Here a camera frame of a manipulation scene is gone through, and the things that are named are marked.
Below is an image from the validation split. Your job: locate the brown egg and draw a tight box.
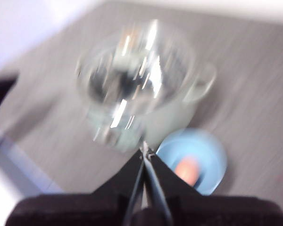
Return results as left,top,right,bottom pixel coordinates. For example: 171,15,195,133
175,157,201,186

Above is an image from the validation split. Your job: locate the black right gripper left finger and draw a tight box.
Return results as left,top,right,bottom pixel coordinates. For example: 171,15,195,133
4,141,147,226

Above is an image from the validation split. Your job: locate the blue ribbed bowl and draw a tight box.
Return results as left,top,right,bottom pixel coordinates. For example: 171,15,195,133
155,128,228,196

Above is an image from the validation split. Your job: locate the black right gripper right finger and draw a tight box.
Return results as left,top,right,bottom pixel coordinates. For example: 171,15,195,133
143,141,283,226

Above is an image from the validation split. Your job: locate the pale green electric steamer pot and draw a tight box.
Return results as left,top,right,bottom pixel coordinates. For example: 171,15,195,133
75,30,217,153

